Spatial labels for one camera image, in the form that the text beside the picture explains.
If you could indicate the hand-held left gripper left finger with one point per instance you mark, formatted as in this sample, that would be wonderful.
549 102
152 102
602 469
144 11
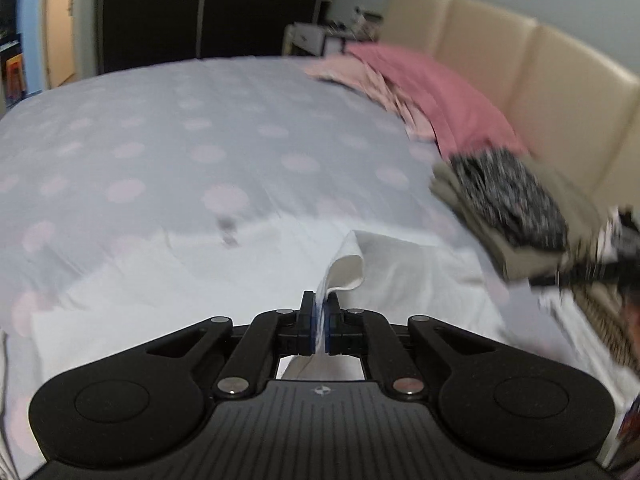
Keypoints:
313 327

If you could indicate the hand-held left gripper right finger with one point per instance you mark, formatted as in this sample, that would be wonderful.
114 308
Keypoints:
327 330

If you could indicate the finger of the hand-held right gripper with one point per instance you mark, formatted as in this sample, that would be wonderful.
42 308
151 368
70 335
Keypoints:
600 272

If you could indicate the white long-sleeve shirt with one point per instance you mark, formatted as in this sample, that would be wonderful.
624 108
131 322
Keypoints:
425 280

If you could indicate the folded dark patterned clothes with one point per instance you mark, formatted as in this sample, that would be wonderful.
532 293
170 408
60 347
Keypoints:
515 260

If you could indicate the striped folded garment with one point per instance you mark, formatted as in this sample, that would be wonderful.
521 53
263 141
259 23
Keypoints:
610 320

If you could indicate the cream padded headboard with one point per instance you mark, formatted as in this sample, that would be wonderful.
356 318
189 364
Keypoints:
550 75

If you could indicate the polka dot bed sheet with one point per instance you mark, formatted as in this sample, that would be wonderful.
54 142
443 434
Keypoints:
200 135

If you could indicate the pink pillow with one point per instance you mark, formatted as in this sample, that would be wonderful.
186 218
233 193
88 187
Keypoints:
440 90

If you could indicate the light pink ruffled cloth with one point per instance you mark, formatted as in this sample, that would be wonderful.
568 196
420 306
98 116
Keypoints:
360 77

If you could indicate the white nightstand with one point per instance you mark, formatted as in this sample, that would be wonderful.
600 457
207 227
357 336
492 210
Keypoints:
310 40

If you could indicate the dark wardrobe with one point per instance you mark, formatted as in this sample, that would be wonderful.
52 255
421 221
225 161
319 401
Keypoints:
200 10

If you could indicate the hallway door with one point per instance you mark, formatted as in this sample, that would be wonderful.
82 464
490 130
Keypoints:
60 20

